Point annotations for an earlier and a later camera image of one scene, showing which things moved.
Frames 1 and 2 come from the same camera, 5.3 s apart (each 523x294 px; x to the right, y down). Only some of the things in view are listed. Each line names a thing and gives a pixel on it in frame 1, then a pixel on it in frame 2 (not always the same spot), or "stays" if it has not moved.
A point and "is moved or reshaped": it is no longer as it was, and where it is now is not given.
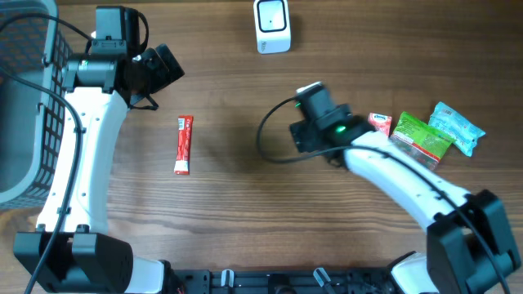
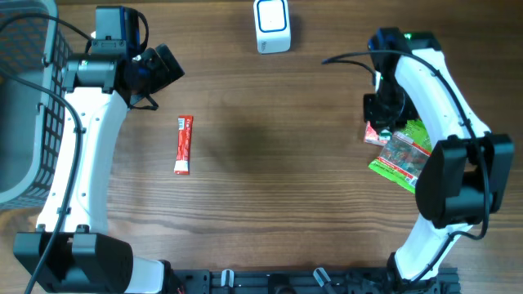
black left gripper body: (156, 74) stays
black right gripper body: (305, 135) -> (384, 109)
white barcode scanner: (273, 26) stays
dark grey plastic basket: (32, 118) stays
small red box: (381, 122) is moved or reshaped
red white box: (185, 142) stays
